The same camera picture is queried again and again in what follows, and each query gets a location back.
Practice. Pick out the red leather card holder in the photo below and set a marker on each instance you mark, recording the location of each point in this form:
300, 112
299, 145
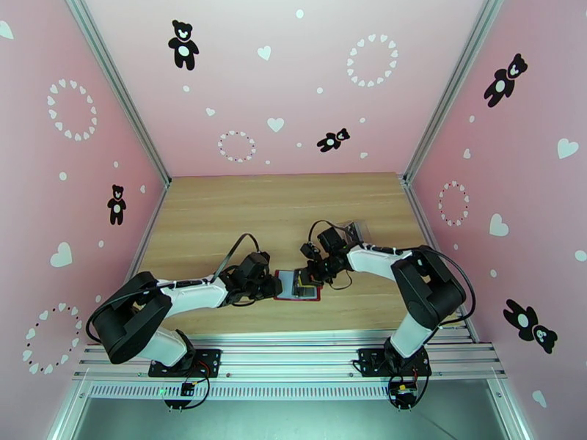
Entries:
285, 287

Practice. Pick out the black VIP credit card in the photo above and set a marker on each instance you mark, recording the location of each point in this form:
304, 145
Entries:
303, 289

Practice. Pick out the clear plastic card box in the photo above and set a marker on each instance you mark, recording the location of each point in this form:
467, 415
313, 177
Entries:
355, 230

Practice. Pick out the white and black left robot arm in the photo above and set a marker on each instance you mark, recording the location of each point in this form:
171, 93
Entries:
197, 296

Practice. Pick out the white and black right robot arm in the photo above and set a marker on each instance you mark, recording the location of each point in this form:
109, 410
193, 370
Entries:
371, 260

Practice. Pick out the perforated metal strip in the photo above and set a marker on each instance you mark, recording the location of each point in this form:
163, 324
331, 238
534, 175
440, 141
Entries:
275, 392

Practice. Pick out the left base power wiring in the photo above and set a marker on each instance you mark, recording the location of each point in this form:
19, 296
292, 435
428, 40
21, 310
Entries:
187, 388

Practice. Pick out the base power wiring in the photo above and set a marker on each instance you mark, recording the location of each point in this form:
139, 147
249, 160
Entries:
403, 392
187, 388

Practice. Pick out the right base power wiring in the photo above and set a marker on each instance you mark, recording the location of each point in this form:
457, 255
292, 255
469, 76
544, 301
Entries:
403, 392

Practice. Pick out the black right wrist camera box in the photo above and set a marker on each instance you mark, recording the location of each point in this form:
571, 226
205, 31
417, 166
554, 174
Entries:
308, 251

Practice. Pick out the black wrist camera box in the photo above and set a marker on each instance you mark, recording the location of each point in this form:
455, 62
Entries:
260, 256
308, 251

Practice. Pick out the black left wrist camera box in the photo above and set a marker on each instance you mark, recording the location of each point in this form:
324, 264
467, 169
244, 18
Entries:
260, 256

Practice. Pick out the aluminium front frame rail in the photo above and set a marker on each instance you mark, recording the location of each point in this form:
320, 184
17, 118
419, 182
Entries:
284, 356

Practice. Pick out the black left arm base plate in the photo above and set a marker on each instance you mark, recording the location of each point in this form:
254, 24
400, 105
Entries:
206, 361

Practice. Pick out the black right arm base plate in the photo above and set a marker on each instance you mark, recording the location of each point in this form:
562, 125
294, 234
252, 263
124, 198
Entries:
369, 361

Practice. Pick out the aluminium frame post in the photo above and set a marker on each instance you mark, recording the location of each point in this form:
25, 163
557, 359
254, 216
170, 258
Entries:
451, 86
114, 81

